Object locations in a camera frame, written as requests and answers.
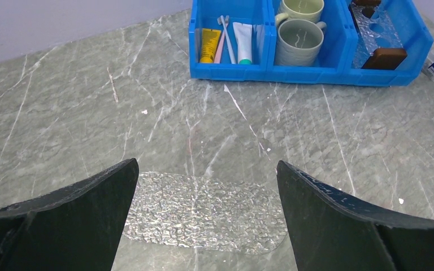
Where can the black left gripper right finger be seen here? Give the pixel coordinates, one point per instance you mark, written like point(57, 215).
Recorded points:
point(332, 230)

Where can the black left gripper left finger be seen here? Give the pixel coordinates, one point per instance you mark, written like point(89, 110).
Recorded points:
point(77, 227)

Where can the grey ceramic mug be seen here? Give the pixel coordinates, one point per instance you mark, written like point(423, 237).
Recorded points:
point(299, 42)

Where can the cream ceramic mug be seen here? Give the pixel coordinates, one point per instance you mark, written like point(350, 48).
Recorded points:
point(309, 10)

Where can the pink toothbrush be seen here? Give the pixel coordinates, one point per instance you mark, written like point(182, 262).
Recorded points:
point(220, 47)

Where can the white teal-capped toothpaste tube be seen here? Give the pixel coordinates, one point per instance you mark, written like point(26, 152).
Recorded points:
point(243, 33)

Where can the yellow toothpaste tube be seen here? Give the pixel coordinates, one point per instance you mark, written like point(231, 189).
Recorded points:
point(210, 40)

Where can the light blue toothbrush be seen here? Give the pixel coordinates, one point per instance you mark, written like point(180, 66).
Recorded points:
point(228, 41)

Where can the blue middle storage bin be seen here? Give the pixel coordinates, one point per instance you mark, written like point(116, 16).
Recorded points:
point(331, 61)

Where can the blue storage bin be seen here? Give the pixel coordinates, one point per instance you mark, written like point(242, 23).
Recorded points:
point(205, 14)
point(416, 40)
point(331, 61)

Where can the blue right storage bin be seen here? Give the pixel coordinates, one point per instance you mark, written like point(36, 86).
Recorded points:
point(416, 40)

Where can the blue left storage bin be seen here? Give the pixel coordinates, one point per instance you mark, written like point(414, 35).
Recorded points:
point(205, 14)

